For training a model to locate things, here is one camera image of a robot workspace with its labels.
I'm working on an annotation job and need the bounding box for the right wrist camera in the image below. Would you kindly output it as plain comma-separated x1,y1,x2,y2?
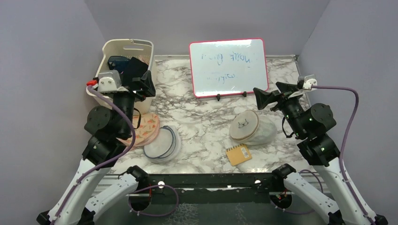
297,74,318,90

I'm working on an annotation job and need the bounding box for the blue garment in basket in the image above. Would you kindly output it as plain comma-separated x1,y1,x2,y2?
107,56,130,74

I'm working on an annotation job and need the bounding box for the floral pink laundry bag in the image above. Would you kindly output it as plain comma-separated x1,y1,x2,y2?
133,113,160,148

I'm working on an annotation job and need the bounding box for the pink framed whiteboard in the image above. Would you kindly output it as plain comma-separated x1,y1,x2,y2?
189,38,269,98

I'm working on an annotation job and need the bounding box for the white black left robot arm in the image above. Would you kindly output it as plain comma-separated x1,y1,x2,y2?
37,56,155,225

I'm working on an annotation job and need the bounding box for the cream plastic laundry basket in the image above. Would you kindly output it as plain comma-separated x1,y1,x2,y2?
86,39,158,114

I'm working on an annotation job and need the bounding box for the yellow spiral notebook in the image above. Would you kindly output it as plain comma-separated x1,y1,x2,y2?
226,144,252,166

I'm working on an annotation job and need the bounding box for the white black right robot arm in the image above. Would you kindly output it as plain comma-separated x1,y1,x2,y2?
253,82,388,225

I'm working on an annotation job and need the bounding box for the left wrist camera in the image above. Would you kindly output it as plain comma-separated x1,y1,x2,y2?
86,70,124,93

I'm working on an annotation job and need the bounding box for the black metal base rail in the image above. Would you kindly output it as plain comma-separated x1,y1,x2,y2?
128,172,292,209

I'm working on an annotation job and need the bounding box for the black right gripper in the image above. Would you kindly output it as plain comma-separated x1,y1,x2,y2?
253,82,306,137

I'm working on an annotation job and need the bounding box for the white mesh laundry bag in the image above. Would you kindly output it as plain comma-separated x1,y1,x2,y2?
230,110,277,146

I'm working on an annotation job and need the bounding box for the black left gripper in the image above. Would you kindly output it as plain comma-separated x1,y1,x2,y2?
113,70,155,136

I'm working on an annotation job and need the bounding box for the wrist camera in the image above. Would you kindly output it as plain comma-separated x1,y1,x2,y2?
297,74,318,90
86,70,124,93

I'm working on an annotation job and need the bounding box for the white blue-trimmed mesh bag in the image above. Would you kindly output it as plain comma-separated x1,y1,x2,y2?
143,126,182,164

